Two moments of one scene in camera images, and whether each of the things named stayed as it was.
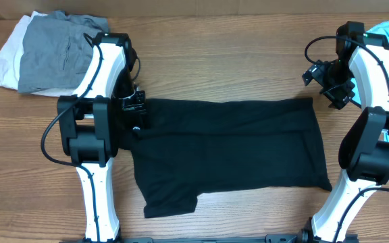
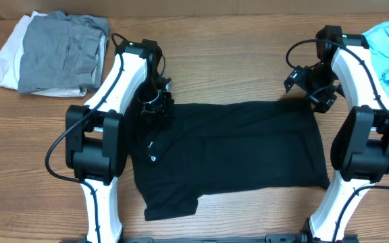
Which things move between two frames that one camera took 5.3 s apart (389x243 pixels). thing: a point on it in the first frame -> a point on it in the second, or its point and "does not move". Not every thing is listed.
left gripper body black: [136, 102] -> [155, 103]
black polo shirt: [196, 147] does not move
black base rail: [290, 238] does not move
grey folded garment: [57, 50] does not move
